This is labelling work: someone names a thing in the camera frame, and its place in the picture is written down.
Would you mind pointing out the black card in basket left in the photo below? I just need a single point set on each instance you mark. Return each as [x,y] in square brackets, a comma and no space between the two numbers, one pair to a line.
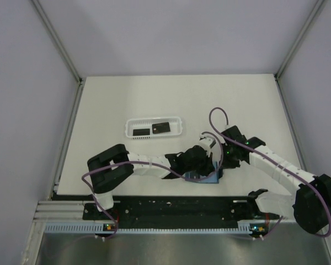
[141,132]

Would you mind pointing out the grey slotted cable duct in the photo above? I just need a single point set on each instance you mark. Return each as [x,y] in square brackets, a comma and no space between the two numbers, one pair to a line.
[104,229]

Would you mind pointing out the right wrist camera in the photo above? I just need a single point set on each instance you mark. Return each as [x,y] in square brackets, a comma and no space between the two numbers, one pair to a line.
[226,127]

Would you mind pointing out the aluminium front rail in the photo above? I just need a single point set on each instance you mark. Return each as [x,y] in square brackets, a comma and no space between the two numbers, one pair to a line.
[56,211]

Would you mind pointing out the left aluminium frame post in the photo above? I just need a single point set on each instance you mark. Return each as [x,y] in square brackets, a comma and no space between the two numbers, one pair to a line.
[56,40]

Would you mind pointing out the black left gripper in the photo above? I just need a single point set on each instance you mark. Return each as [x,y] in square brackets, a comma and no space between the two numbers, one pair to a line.
[208,166]

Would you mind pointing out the black card in basket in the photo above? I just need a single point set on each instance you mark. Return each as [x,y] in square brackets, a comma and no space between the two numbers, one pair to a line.
[141,132]
[161,128]

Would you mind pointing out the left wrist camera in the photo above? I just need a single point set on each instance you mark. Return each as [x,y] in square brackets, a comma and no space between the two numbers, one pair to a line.
[207,142]

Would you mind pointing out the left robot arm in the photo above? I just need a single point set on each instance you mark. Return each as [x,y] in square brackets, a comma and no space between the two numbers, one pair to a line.
[111,167]

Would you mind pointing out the black card in basket right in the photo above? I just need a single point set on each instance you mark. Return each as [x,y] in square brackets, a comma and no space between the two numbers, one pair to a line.
[161,128]

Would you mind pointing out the blue leather card holder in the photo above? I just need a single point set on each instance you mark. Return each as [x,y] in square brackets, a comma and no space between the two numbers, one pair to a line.
[210,178]

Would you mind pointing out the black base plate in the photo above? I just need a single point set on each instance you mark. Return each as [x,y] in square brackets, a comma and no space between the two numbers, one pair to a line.
[161,212]

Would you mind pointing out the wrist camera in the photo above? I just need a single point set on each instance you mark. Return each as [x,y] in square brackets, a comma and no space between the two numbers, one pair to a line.
[207,142]
[226,127]

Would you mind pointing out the right aluminium frame post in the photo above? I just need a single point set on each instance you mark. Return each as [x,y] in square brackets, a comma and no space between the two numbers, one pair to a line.
[298,41]

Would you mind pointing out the aluminium frame post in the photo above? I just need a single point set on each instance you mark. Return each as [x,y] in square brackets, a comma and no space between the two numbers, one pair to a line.
[56,40]
[298,41]

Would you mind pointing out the white plastic basket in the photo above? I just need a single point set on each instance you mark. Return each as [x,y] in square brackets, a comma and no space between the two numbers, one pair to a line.
[176,126]

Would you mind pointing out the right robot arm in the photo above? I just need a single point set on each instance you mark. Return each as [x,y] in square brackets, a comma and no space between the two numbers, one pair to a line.
[309,198]

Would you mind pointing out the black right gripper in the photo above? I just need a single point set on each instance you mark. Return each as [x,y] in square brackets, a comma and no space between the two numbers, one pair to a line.
[227,164]

